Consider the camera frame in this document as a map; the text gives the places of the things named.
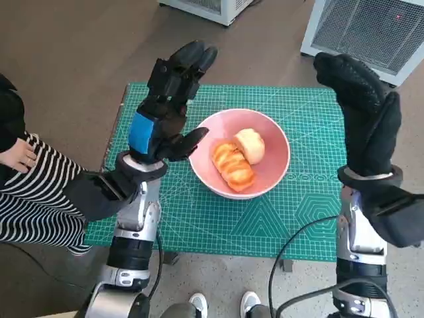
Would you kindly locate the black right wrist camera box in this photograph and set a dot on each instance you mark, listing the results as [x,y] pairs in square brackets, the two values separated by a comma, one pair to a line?
[397,218]

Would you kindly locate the round scored toy bun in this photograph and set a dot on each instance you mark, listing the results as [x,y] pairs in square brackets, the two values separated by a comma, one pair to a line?
[251,145]

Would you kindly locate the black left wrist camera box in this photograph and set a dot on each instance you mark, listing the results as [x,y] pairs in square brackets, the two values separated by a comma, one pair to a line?
[96,198]

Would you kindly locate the person's hand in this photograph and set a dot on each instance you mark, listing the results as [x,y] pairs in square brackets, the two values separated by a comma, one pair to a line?
[18,155]

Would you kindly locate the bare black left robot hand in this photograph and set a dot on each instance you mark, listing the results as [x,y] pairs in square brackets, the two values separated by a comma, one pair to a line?
[142,132]

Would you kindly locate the white mesh cabinet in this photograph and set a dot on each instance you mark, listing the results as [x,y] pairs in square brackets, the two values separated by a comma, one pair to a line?
[361,30]

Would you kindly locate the white glass-top cabinet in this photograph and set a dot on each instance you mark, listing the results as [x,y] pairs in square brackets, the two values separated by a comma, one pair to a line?
[205,8]

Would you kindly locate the green cutting mat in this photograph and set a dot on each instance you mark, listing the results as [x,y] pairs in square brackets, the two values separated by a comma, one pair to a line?
[215,225]

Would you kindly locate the pink bowl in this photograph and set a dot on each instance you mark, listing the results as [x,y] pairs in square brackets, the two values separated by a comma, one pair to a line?
[275,149]

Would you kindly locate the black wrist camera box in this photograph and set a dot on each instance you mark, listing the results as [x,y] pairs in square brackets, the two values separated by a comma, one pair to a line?
[96,198]
[397,218]

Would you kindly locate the person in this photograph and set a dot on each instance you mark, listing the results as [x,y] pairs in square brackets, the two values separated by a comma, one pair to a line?
[198,304]
[33,205]

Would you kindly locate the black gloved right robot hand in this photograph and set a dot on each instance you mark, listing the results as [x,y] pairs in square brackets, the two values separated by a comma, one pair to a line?
[364,132]

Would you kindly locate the orange sliced toy bread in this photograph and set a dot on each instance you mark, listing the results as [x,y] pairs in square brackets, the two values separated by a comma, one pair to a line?
[232,165]

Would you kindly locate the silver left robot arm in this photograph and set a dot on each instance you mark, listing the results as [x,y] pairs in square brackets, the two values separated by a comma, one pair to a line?
[132,212]

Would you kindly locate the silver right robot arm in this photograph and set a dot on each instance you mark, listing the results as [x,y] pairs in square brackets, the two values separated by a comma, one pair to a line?
[351,225]

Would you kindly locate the black table bracket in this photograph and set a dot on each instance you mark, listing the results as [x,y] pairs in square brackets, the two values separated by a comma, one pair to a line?
[171,259]
[287,266]

